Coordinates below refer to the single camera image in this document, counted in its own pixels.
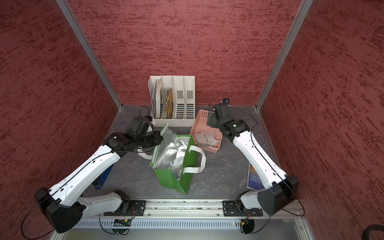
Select green insulated delivery bag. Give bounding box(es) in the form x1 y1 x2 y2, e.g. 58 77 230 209
139 126 207 194

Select blue stapler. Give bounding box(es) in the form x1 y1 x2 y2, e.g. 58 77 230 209
92 165 114 189

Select left aluminium corner post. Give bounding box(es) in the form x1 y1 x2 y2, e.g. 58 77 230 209
56 0 124 111

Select right aluminium corner post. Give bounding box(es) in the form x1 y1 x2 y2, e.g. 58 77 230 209
256 0 313 111

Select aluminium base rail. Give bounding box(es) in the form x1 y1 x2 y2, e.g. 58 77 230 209
98 198 304 219

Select blue paperback book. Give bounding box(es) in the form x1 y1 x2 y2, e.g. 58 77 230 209
247 164 265 191

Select white plain ice pack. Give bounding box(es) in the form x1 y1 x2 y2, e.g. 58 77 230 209
194 131 220 147

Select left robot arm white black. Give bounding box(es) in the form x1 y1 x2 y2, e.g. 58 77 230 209
35 117 164 233

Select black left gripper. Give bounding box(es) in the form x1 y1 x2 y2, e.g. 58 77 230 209
135 130 164 148

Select white magazine file organizer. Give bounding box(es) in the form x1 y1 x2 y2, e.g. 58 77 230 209
148 76 196 128

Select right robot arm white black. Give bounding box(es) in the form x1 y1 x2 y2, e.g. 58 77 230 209
213 98 299 216

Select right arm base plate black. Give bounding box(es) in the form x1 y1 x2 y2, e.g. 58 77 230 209
222 201 263 217

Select pink perforated plastic basket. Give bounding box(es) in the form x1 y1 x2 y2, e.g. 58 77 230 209
190 110 223 153

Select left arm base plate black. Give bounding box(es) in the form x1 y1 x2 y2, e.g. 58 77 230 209
103 200 147 217

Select white printed ice pack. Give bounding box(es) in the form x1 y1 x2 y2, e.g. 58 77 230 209
170 156 184 170

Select books in file organizer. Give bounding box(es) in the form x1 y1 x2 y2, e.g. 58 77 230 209
148 76 174 119

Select aluminium corner post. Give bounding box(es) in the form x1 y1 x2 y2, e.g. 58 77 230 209
56 0 124 111
256 0 313 111

